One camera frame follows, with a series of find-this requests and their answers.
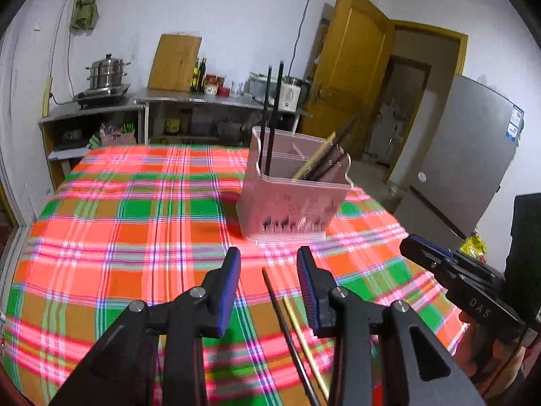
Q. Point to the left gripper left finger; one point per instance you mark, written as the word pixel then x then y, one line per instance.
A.
pixel 220 287

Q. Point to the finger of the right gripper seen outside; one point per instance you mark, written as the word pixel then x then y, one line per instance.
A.
pixel 418 247

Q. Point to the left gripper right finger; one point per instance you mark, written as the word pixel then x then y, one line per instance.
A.
pixel 316 285

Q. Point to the light wooden chopstick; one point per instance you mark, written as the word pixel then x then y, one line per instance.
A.
pixel 315 157
pixel 307 351

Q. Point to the metal kitchen table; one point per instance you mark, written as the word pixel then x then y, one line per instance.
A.
pixel 178 118

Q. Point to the person right hand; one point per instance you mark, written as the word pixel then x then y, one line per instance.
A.
pixel 507 361

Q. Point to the pink plastic utensil holder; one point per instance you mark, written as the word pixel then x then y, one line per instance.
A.
pixel 276 208

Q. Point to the light wooden chopstick on table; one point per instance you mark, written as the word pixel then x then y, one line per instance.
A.
pixel 307 351

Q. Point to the plaid tablecloth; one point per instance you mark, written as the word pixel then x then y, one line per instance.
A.
pixel 147 223

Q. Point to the grey refrigerator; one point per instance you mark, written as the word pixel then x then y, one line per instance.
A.
pixel 472 148

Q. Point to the pink basket on shelf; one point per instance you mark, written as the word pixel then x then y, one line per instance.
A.
pixel 109 135

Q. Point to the yellow wooden door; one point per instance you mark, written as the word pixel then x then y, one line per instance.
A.
pixel 350 72

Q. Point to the low wooden shelf cabinet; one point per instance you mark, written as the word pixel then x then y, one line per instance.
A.
pixel 67 130

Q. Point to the dark oil bottle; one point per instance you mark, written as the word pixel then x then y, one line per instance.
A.
pixel 201 76

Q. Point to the induction cooker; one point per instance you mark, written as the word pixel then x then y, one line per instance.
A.
pixel 106 96

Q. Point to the wooden cutting board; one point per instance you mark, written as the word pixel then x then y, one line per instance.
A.
pixel 174 61

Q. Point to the stainless steel steamer pot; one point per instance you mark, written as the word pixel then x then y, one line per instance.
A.
pixel 106 73

